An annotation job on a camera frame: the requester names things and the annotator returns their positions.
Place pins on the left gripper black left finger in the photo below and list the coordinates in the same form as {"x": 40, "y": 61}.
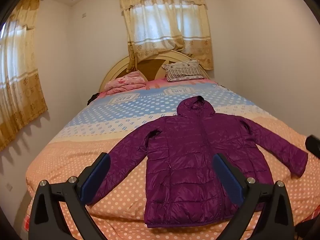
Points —
{"x": 47, "y": 220}

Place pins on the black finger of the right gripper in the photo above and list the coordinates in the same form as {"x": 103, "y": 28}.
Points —
{"x": 312, "y": 144}

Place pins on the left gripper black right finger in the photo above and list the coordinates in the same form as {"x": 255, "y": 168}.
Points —
{"x": 276, "y": 219}

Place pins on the purple puffer hooded jacket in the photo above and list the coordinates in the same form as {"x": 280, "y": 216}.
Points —
{"x": 181, "y": 187}

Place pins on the polka dot bed quilt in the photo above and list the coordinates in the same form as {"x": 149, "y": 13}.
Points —
{"x": 102, "y": 124}

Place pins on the black object beside bed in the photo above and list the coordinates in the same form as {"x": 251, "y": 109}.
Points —
{"x": 93, "y": 97}

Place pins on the striped grey pillow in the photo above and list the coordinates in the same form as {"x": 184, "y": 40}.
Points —
{"x": 181, "y": 71}

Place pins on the pink folded blanket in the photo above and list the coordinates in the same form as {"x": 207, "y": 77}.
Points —
{"x": 130, "y": 81}

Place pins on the beige curtain behind headboard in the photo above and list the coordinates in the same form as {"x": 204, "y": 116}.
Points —
{"x": 157, "y": 26}

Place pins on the beige curtain on left wall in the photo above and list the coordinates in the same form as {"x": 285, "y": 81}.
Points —
{"x": 22, "y": 98}

